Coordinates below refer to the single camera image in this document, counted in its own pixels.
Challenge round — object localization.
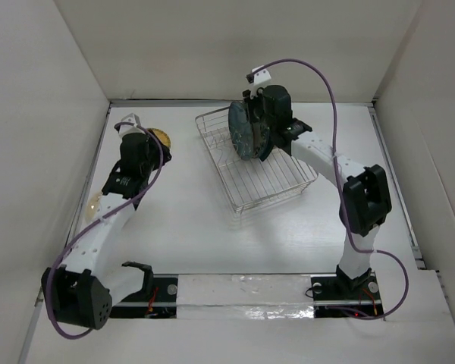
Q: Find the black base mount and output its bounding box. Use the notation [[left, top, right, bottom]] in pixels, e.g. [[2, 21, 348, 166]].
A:
[[110, 275, 179, 319], [305, 274, 384, 318]]

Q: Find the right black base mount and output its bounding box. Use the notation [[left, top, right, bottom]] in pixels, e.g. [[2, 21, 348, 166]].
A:
[[305, 274, 384, 318]]

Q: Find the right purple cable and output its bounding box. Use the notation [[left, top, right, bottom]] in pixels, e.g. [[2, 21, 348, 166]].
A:
[[246, 58, 410, 320]]

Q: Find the yellow woven round plate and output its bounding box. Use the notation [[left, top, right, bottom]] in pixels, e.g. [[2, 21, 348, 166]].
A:
[[149, 128, 171, 149]]

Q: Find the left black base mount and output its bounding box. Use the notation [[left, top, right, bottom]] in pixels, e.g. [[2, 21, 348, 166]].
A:
[[110, 275, 179, 319]]

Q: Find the blue floral white plate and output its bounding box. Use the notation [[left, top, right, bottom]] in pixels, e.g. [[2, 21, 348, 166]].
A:
[[252, 122, 270, 158]]

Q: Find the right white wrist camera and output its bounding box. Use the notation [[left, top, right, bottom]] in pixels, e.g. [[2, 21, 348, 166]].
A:
[[246, 65, 271, 92]]

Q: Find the dark blue round plate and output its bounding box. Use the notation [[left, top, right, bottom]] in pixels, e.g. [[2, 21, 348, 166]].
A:
[[228, 101, 253, 161]]

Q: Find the wire dish rack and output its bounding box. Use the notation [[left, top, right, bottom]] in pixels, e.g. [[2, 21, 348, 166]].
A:
[[195, 107, 318, 215]]

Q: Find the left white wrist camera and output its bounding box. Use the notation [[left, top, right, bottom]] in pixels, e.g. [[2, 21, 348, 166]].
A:
[[114, 113, 143, 138]]

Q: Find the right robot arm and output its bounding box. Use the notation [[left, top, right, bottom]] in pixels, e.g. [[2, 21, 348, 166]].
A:
[[243, 85, 392, 298]]

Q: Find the teal square plate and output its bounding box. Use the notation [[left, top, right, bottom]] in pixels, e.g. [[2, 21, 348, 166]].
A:
[[256, 139, 274, 162]]

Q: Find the small cream plate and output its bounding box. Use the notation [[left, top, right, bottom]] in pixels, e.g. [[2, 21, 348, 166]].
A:
[[84, 191, 102, 224]]

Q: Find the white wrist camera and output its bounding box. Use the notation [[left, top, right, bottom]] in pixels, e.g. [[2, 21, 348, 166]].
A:
[[246, 65, 271, 92], [114, 113, 143, 138]]

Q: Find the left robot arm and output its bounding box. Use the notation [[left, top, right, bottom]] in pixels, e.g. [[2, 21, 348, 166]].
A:
[[41, 127, 171, 340]]

